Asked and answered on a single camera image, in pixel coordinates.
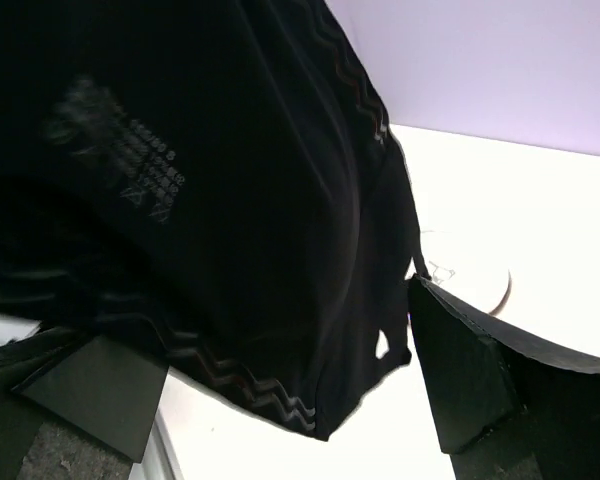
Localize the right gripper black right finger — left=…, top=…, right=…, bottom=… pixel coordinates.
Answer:
left=408, top=276, right=600, bottom=480

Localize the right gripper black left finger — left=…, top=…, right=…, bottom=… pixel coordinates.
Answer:
left=0, top=328, right=167, bottom=479

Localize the black bra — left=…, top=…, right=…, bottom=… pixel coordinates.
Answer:
left=0, top=1, right=417, bottom=441

